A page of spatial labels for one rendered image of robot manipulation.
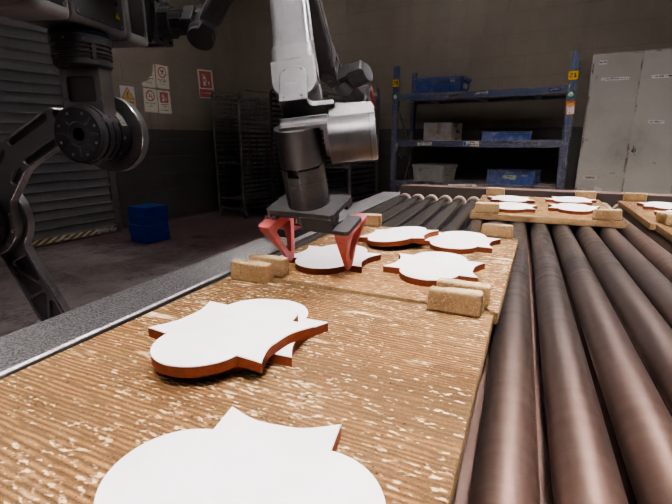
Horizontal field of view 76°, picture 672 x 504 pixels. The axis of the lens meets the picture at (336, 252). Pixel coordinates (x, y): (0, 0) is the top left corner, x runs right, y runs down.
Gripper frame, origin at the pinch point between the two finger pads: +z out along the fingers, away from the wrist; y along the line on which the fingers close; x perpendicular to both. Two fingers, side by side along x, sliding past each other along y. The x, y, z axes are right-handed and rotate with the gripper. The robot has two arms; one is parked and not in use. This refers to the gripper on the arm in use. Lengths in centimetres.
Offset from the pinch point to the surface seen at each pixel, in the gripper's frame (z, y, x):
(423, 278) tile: 0.1, -15.8, 0.7
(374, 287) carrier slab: 0.1, -10.4, 4.3
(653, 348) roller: 2.5, -40.7, 3.6
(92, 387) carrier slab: -9.1, 0.7, 34.2
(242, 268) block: -3.1, 6.3, 9.1
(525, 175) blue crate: 151, -5, -417
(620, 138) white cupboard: 115, -84, -430
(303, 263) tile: 0.1, 1.7, 1.6
